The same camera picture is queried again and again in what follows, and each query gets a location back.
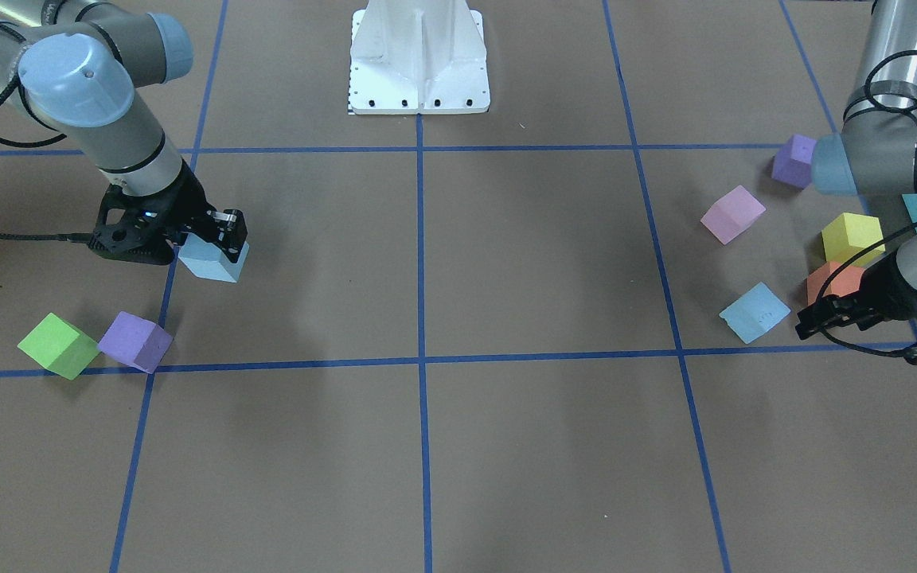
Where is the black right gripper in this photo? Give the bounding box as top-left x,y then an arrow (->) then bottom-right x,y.
88,166 -> 248,265

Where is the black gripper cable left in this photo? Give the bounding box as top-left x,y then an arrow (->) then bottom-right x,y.
825,49 -> 917,356

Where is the lilac foam block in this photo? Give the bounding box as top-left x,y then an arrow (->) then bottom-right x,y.
700,185 -> 767,244

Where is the purple foam block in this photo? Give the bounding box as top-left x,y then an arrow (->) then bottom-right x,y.
771,134 -> 817,189
98,311 -> 174,373

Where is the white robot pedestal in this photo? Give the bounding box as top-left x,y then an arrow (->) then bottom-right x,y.
347,1 -> 491,115

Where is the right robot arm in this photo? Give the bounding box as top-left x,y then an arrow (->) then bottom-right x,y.
0,1 -> 248,265

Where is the orange foam block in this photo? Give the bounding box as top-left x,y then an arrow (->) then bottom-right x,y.
805,261 -> 865,306

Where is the green foam block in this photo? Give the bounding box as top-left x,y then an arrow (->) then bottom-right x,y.
16,313 -> 100,380

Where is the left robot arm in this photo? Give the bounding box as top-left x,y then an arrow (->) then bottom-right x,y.
796,1 -> 917,364

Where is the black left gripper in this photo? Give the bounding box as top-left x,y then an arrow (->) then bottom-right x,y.
794,256 -> 917,365

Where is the light blue block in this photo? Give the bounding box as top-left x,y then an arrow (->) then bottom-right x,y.
718,283 -> 790,344
178,235 -> 250,283

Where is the yellow foam block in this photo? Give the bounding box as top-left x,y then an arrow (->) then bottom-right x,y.
820,212 -> 884,263

